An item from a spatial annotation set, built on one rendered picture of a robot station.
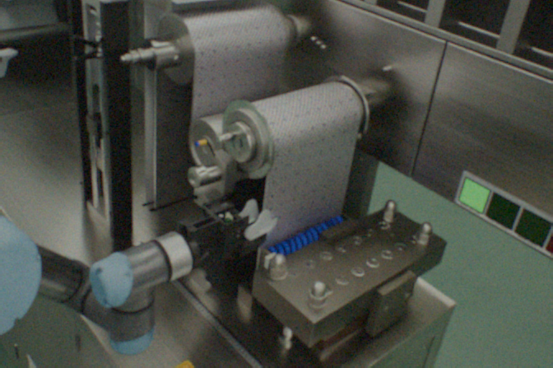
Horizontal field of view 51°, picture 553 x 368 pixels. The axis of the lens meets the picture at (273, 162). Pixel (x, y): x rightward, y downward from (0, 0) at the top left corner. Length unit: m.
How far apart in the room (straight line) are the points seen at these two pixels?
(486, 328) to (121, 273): 2.03
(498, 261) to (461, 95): 2.06
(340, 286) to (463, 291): 1.79
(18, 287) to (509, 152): 0.82
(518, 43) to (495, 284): 2.01
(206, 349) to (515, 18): 0.79
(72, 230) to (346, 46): 0.74
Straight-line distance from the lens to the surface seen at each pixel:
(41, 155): 1.72
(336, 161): 1.18
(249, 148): 1.03
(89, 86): 1.30
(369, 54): 1.25
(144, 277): 0.94
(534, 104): 1.07
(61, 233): 1.42
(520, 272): 3.12
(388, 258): 1.21
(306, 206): 1.18
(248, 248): 1.05
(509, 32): 1.08
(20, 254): 0.68
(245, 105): 1.04
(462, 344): 2.61
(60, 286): 1.01
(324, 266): 1.14
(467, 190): 1.17
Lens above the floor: 1.75
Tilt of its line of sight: 30 degrees down
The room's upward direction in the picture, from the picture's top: 7 degrees clockwise
